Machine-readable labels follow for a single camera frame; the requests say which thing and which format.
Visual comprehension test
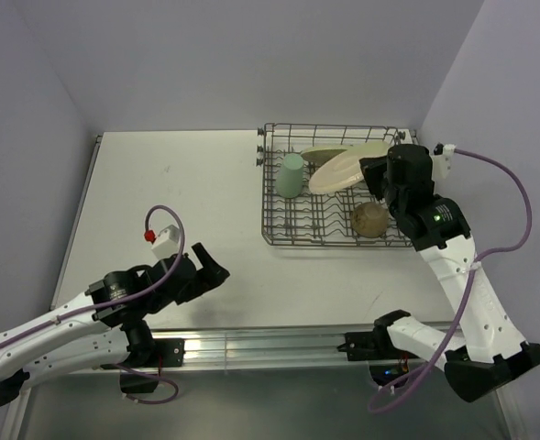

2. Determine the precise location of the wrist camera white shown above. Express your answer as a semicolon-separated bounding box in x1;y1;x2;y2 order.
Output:
151;225;181;260
431;143;456;182

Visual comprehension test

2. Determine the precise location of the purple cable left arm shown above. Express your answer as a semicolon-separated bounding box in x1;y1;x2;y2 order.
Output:
0;205;188;405

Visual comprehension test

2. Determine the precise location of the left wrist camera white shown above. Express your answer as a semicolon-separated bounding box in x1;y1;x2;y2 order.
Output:
151;225;181;260

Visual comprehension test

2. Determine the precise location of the aluminium rail frame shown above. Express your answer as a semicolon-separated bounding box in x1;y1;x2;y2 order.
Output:
19;327;463;377

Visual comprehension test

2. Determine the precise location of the pale green plastic cup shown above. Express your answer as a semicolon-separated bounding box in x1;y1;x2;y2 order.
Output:
275;153;304;199

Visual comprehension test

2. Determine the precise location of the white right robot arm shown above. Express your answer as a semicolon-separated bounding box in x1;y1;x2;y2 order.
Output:
340;144;540;402

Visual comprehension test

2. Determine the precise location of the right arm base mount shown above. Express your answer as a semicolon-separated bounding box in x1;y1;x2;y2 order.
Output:
336;331;415;387

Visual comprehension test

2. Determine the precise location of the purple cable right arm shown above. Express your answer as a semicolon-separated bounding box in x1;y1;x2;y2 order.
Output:
368;148;534;414

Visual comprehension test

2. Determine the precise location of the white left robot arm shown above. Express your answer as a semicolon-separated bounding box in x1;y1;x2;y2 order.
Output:
0;243;230;407

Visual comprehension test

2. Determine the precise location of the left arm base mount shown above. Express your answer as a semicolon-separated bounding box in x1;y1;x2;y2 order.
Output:
119;338;185;395

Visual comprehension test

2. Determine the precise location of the grey wire dish rack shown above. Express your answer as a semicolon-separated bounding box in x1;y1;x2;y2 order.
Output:
257;123;418;248

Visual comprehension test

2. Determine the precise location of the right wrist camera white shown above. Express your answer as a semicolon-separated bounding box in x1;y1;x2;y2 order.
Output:
431;143;456;182

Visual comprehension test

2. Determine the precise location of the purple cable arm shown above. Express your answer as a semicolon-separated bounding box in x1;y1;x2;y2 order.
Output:
368;148;534;414
0;205;188;405

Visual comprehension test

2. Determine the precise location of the black bowl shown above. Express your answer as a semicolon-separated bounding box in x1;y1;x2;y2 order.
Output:
351;202;389;238

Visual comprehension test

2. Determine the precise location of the cream plate with branch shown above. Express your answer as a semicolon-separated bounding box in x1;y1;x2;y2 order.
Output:
300;144;348;165
308;140;391;194

